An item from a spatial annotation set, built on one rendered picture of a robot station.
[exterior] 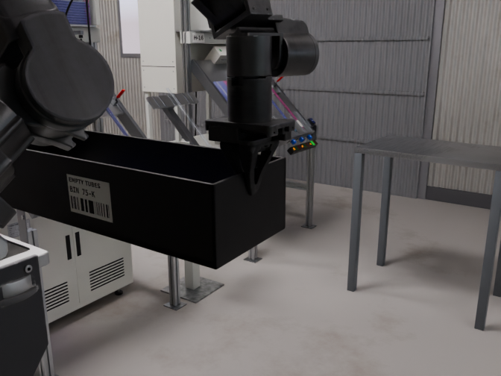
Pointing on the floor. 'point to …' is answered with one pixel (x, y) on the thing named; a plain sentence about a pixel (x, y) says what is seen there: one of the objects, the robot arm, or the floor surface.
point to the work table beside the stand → (393, 145)
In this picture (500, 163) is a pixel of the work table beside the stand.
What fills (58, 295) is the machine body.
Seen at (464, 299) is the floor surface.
